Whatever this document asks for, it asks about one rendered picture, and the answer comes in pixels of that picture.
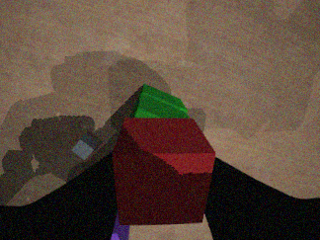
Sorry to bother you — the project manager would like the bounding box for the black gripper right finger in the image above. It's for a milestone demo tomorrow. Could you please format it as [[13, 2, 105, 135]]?
[[204, 156, 320, 240]]

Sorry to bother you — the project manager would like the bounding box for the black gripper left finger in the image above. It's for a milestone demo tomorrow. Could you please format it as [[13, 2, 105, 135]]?
[[0, 152, 119, 240]]

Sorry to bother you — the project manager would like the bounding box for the dark red block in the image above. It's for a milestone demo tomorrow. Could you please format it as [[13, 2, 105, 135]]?
[[113, 117, 215, 226]]

